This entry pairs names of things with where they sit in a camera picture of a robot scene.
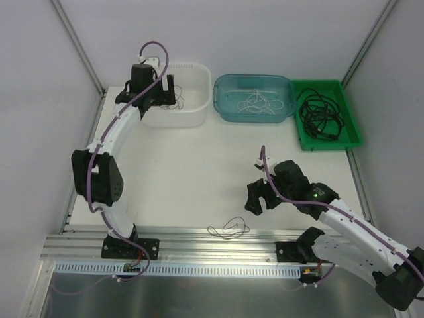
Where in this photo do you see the white slotted cable duct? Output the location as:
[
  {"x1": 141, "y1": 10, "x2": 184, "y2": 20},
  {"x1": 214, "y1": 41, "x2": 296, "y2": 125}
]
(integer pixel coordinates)
[{"x1": 54, "y1": 261, "x2": 301, "y2": 280}]

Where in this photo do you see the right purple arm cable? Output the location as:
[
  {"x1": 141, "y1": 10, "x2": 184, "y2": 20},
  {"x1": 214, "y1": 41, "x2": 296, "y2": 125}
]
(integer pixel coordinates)
[{"x1": 260, "y1": 144, "x2": 424, "y2": 282}]

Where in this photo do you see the left aluminium frame post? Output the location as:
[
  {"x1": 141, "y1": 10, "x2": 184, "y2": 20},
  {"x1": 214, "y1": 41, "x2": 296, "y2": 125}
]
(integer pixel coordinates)
[{"x1": 48, "y1": 0, "x2": 106, "y2": 96}]

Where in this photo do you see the short black cable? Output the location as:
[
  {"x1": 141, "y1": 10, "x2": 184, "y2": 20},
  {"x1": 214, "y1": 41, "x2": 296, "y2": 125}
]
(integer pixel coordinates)
[{"x1": 295, "y1": 86, "x2": 332, "y2": 107}]

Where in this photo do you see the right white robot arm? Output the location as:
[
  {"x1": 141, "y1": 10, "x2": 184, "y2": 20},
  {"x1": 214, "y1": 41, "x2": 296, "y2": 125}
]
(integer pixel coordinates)
[{"x1": 244, "y1": 154, "x2": 423, "y2": 311}]

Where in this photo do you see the white plastic tub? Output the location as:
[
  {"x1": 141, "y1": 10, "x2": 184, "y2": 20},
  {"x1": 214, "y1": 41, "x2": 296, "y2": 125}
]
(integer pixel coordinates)
[{"x1": 142, "y1": 62, "x2": 213, "y2": 128}]

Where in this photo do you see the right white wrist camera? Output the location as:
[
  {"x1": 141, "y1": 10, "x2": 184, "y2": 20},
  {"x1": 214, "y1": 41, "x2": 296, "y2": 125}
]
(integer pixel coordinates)
[{"x1": 254, "y1": 157, "x2": 277, "y2": 174}]

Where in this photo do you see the black USB cable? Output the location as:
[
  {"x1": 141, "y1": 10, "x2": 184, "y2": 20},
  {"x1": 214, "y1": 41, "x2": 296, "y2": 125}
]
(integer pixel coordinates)
[
  {"x1": 303, "y1": 109, "x2": 342, "y2": 142},
  {"x1": 299, "y1": 103, "x2": 346, "y2": 142}
]

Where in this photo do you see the teal transparent plastic container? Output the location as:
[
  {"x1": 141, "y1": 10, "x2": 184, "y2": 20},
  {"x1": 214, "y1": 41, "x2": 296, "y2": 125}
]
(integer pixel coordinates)
[{"x1": 213, "y1": 74, "x2": 297, "y2": 123}]

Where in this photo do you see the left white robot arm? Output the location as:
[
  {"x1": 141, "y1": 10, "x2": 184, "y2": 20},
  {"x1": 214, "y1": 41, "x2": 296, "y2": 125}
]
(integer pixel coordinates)
[{"x1": 71, "y1": 58, "x2": 175, "y2": 264}]

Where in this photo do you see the right aluminium frame post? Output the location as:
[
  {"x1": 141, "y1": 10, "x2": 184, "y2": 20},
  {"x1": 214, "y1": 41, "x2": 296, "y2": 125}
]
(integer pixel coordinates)
[{"x1": 341, "y1": 0, "x2": 400, "y2": 89}]

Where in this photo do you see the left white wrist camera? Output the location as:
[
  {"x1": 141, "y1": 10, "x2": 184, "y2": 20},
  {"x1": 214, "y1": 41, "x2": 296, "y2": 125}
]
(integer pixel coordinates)
[{"x1": 138, "y1": 56, "x2": 160, "y2": 68}]

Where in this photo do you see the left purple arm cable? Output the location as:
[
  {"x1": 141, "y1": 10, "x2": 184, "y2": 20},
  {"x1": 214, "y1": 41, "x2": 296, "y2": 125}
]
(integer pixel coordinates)
[{"x1": 52, "y1": 41, "x2": 170, "y2": 295}]

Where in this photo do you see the green plastic tray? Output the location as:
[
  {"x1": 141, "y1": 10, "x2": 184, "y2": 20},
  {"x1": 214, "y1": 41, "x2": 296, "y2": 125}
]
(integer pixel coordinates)
[{"x1": 292, "y1": 79, "x2": 363, "y2": 152}]

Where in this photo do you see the aluminium mounting rail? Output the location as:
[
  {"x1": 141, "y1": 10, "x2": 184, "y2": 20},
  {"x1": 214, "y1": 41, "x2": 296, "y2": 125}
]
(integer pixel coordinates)
[{"x1": 40, "y1": 225, "x2": 304, "y2": 266}]

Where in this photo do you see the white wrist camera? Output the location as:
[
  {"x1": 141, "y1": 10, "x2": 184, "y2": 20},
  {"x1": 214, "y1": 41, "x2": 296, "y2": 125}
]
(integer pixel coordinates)
[
  {"x1": 138, "y1": 56, "x2": 160, "y2": 68},
  {"x1": 254, "y1": 157, "x2": 277, "y2": 174}
]

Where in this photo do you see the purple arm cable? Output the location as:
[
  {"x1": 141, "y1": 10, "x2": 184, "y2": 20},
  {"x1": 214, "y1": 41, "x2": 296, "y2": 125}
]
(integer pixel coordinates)
[
  {"x1": 260, "y1": 144, "x2": 424, "y2": 282},
  {"x1": 52, "y1": 41, "x2": 170, "y2": 295}
]

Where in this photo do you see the aluminium frame post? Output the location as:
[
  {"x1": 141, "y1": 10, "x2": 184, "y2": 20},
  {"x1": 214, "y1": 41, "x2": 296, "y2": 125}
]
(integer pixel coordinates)
[
  {"x1": 48, "y1": 0, "x2": 106, "y2": 96},
  {"x1": 341, "y1": 0, "x2": 400, "y2": 89}
]

